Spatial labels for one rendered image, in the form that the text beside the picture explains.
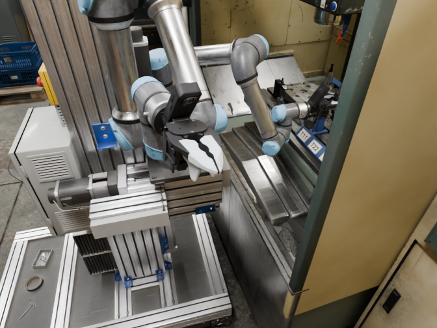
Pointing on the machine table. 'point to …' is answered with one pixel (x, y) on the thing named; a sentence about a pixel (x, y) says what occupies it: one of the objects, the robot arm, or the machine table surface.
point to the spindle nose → (321, 17)
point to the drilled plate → (298, 92)
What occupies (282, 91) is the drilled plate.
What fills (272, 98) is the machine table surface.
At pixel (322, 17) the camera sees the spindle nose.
